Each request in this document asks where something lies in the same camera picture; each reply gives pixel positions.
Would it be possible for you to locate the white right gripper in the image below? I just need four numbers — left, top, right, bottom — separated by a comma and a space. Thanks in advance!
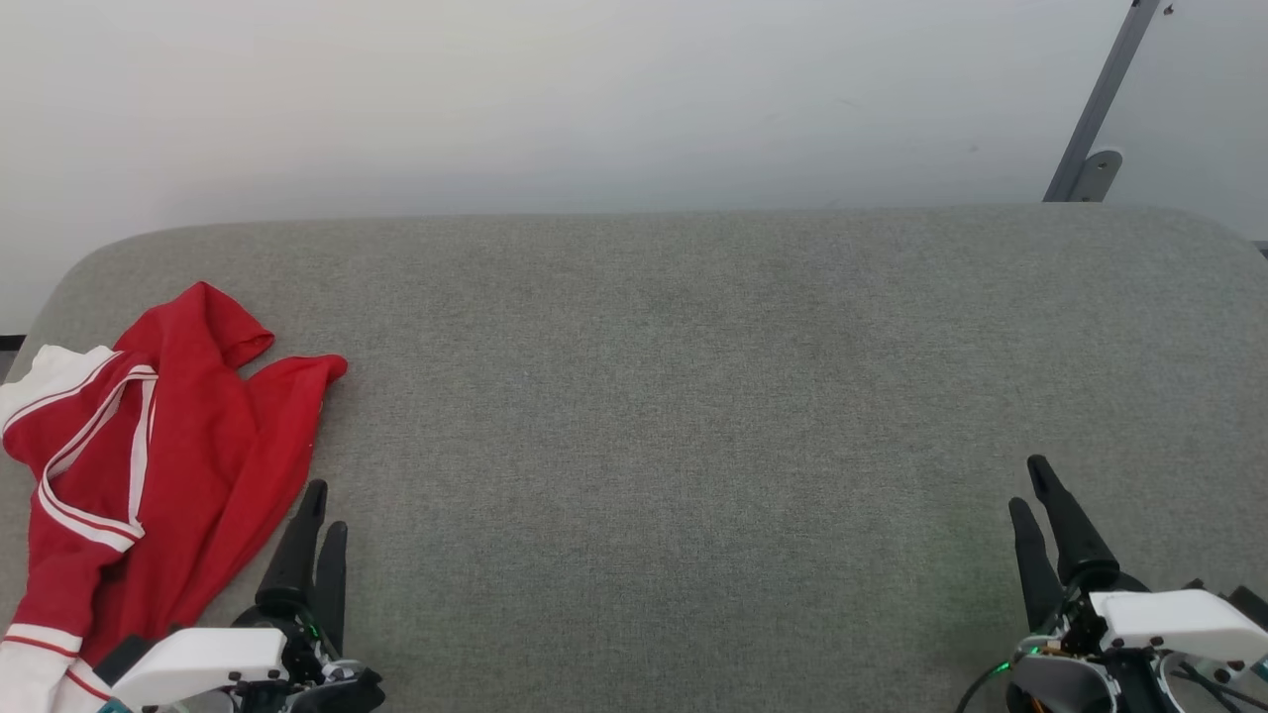
1008, 456, 1268, 713

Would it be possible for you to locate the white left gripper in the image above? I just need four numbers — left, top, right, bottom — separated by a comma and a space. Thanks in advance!
94, 480, 385, 713

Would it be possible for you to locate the red shirt with white trim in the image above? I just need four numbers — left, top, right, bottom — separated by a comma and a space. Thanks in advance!
0, 282, 349, 713

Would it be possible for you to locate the thin black cable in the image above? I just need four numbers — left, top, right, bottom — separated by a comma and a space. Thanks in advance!
956, 662, 1013, 713

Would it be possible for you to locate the grey metal bar with bracket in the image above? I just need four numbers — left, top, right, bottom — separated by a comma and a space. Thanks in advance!
1043, 0, 1161, 203

